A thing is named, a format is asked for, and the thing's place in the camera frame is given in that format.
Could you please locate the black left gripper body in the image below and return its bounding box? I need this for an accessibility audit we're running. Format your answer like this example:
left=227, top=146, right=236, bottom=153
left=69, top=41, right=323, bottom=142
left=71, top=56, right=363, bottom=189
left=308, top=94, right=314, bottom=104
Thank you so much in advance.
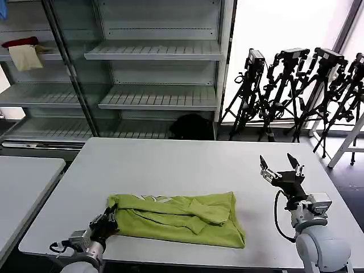
left=89, top=215, right=119, bottom=241

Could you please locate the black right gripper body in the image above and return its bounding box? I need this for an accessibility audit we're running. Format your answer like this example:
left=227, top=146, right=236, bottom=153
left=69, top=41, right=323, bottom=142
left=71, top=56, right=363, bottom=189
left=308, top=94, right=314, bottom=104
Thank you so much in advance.
left=271, top=169, right=309, bottom=211

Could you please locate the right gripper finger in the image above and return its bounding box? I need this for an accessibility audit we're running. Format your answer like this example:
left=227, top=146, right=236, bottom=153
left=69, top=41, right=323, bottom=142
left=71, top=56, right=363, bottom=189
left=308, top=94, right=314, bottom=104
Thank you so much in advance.
left=287, top=152, right=305, bottom=178
left=259, top=155, right=279, bottom=183

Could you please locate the green t-shirt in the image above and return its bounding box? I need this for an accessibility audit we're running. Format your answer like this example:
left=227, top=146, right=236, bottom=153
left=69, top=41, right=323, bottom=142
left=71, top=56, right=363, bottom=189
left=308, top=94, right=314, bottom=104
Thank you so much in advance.
left=106, top=191, right=247, bottom=251

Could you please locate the black bag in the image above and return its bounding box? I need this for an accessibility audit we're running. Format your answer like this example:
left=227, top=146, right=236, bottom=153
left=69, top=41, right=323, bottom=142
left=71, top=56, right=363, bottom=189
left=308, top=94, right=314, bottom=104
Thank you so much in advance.
left=169, top=113, right=214, bottom=140

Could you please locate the white side table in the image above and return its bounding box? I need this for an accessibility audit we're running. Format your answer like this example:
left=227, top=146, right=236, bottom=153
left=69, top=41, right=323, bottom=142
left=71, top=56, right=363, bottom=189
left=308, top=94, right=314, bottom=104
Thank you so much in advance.
left=0, top=155, right=67, bottom=258

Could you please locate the grey shelf with cloths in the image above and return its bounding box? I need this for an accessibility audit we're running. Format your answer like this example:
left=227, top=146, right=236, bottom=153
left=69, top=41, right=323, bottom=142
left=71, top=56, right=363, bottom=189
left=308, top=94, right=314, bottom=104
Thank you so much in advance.
left=0, top=0, right=96, bottom=144

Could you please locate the grey shelf unit glass door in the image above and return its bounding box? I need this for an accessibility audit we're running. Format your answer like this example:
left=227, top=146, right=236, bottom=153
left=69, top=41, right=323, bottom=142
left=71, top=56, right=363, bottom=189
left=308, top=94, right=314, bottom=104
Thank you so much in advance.
left=42, top=0, right=237, bottom=142

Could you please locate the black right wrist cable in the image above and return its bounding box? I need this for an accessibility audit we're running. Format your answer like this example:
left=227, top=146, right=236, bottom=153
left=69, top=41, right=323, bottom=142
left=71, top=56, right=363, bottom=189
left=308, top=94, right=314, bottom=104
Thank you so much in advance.
left=274, top=189, right=297, bottom=244

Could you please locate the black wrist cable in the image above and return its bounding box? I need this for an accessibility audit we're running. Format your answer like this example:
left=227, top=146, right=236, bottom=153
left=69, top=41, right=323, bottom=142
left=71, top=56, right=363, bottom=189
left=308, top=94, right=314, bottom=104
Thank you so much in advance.
left=49, top=240, right=72, bottom=254
left=274, top=189, right=297, bottom=244

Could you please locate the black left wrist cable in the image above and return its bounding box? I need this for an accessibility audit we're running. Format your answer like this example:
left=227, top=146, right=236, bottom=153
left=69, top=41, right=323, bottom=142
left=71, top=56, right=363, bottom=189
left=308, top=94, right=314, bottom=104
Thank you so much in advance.
left=49, top=240, right=72, bottom=254

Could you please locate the white metal frame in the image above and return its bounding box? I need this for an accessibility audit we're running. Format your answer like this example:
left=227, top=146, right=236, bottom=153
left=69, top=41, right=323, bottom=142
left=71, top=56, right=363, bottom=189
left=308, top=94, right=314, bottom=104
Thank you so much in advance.
left=326, top=109, right=364, bottom=169

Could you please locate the black tripod with camera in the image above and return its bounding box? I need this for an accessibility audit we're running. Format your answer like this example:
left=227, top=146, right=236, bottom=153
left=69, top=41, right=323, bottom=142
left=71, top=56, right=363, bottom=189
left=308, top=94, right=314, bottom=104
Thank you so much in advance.
left=257, top=48, right=311, bottom=143
left=292, top=47, right=350, bottom=159
left=221, top=48, right=270, bottom=142
left=312, top=52, right=364, bottom=166

